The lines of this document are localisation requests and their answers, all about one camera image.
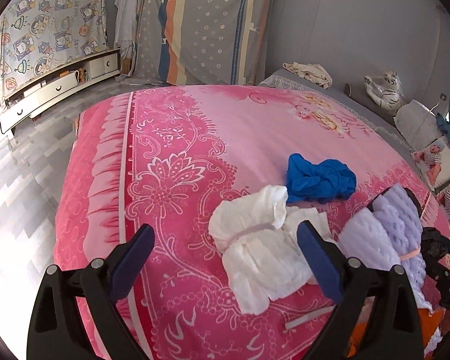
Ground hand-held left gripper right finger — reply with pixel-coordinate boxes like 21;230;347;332
296;220;424;360

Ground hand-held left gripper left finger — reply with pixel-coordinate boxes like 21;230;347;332
26;223;162;360

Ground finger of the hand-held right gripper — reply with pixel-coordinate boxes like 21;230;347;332
365;187;396;212
402;188;426;229

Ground lavender knitted garment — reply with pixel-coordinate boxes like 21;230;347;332
339;184;445;349

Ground large orange fruit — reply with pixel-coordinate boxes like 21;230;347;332
347;296;449;360

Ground blue cloth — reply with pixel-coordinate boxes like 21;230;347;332
286;153;357;204

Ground white garment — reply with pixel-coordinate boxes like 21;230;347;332
209;185;340;315

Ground white straw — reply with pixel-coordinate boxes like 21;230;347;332
284;305;334;331

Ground white pillow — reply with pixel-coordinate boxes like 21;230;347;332
394;99;445;151

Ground tiger plush toy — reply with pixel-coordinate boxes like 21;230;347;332
364;69;404;111

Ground pink floral blanket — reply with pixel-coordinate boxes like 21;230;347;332
52;84;450;360

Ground cream crumpled cloth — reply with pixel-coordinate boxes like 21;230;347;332
283;62;334;89

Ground white low cabinet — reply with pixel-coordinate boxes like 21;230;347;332
0;47;121;134

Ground cartoon printed cloth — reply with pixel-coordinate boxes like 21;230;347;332
0;0;109;100

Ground striped grey mattress cover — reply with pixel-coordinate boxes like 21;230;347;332
118;0;278;87

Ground white hanging cloth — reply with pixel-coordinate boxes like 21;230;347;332
114;0;151;55

